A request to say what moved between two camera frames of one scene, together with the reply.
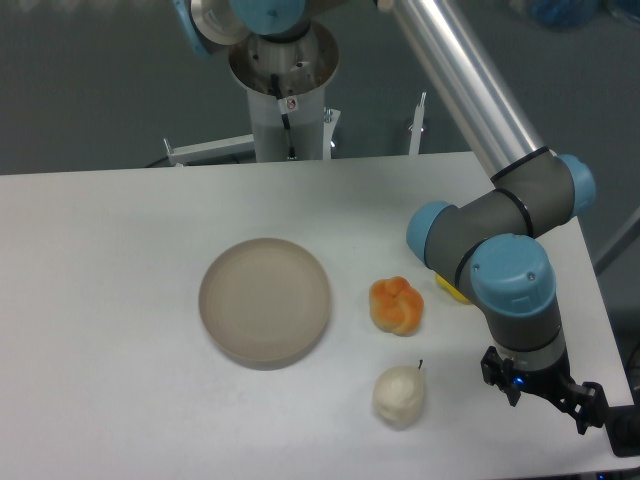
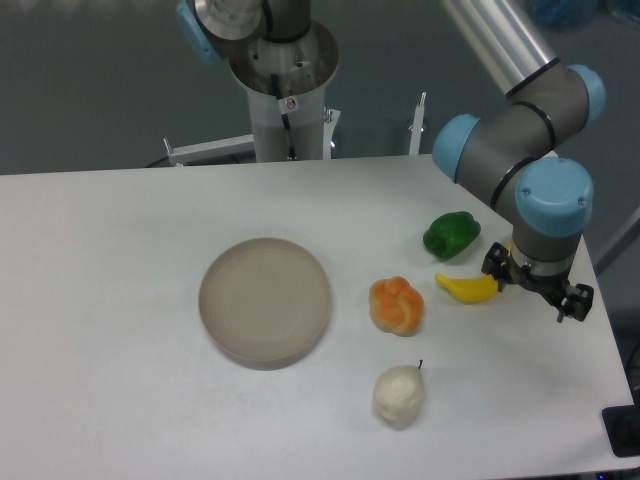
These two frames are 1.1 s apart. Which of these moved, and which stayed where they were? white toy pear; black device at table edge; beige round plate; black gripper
Moved: black gripper
Stayed: beige round plate; white toy pear; black device at table edge
